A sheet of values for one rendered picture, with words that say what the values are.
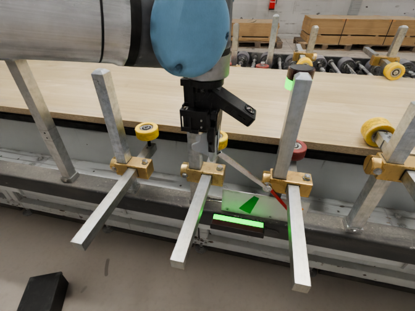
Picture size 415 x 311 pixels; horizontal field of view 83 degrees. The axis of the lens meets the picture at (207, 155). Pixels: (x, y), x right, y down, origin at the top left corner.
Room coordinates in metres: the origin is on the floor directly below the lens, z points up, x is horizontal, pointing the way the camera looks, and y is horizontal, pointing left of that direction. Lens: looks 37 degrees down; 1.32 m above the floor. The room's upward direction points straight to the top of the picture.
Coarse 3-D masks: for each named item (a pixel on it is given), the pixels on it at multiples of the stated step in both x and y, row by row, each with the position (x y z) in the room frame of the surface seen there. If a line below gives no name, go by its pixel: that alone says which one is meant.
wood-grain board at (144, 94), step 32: (0, 64) 1.52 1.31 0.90; (32, 64) 1.52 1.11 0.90; (64, 64) 1.52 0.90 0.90; (96, 64) 1.52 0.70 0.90; (0, 96) 1.01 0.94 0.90; (64, 96) 1.01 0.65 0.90; (96, 96) 1.01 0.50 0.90; (128, 96) 1.01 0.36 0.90; (160, 96) 1.01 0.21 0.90; (256, 96) 1.01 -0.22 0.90; (288, 96) 1.01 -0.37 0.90; (320, 96) 1.01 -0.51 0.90; (352, 96) 1.01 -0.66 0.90; (384, 96) 1.01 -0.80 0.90; (160, 128) 0.75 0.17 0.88; (224, 128) 0.72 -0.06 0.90; (256, 128) 0.72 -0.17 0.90; (320, 128) 0.72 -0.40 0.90; (352, 128) 0.72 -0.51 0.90
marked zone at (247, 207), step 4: (248, 200) 0.50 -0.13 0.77; (252, 200) 0.50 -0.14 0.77; (256, 200) 0.49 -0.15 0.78; (244, 204) 0.50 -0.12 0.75; (248, 204) 0.50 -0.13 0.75; (252, 204) 0.50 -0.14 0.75; (240, 208) 0.50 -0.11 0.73; (244, 208) 0.50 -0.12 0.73; (248, 208) 0.50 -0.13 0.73; (252, 208) 0.50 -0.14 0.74; (248, 212) 0.50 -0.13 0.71
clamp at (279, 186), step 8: (272, 168) 0.53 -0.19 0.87; (264, 176) 0.50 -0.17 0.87; (272, 176) 0.50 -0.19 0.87; (288, 176) 0.50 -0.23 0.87; (296, 176) 0.50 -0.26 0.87; (272, 184) 0.49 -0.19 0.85; (280, 184) 0.48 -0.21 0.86; (288, 184) 0.48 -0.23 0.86; (296, 184) 0.47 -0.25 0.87; (304, 184) 0.47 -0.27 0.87; (280, 192) 0.48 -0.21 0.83; (304, 192) 0.47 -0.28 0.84
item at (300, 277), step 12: (288, 168) 0.55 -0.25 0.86; (288, 192) 0.45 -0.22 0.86; (288, 204) 0.41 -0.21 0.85; (300, 204) 0.40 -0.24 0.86; (288, 216) 0.38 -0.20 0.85; (300, 216) 0.37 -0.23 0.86; (288, 228) 0.35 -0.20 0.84; (300, 228) 0.33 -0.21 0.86; (288, 240) 0.32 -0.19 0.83; (300, 240) 0.30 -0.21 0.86; (300, 252) 0.27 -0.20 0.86; (300, 264) 0.25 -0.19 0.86; (300, 276) 0.22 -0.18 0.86; (300, 288) 0.21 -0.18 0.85
